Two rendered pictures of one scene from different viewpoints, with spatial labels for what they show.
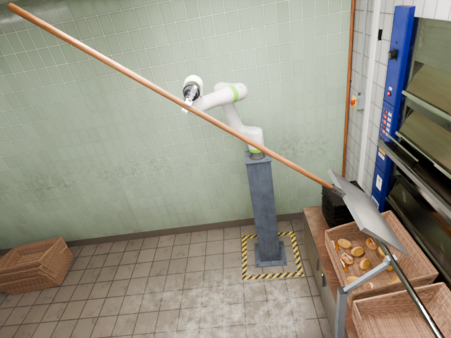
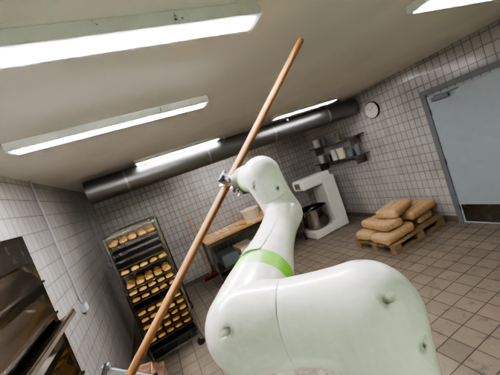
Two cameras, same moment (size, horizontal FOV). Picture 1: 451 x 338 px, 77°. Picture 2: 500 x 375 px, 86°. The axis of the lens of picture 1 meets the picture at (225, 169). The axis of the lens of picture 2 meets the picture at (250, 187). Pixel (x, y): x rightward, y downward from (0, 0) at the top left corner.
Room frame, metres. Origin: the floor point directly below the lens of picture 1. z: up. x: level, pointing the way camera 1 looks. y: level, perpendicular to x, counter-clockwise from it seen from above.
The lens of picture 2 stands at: (2.32, -0.31, 1.99)
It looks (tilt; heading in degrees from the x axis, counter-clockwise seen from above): 4 degrees down; 152
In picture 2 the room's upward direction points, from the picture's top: 20 degrees counter-clockwise
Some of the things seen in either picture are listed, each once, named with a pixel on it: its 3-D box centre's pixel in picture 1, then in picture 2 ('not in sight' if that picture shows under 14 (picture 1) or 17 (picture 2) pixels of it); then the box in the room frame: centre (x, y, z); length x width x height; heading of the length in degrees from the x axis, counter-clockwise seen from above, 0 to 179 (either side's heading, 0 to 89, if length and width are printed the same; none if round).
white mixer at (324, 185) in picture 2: not in sight; (317, 203); (-2.43, 3.67, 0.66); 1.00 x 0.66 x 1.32; 84
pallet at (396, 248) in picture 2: not in sight; (398, 231); (-0.62, 3.63, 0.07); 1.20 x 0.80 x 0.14; 84
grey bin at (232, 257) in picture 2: not in sight; (228, 257); (-3.08, 1.43, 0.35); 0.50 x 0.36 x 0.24; 174
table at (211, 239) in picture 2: not in sight; (254, 239); (-3.00, 2.13, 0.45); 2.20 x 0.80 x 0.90; 84
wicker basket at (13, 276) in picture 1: (30, 263); not in sight; (2.33, 2.29, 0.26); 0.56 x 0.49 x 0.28; 90
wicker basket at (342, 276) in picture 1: (372, 255); not in sight; (1.23, -0.86, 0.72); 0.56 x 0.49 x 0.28; 174
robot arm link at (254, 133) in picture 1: (254, 138); not in sight; (2.05, -0.27, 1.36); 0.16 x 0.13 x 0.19; 43
